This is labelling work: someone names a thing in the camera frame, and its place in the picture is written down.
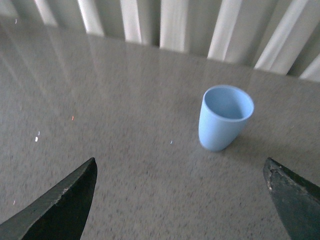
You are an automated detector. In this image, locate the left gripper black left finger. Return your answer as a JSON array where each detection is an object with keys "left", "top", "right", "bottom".
[{"left": 0, "top": 157, "right": 98, "bottom": 240}]

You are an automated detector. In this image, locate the white pleated curtain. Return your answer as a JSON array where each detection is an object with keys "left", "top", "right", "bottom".
[{"left": 0, "top": 0, "right": 320, "bottom": 82}]

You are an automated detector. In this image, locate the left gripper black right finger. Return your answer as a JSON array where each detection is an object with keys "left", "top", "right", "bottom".
[{"left": 263, "top": 157, "right": 320, "bottom": 240}]

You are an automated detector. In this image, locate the light blue plastic cup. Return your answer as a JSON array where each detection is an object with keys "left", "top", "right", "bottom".
[{"left": 198, "top": 85, "right": 255, "bottom": 152}]

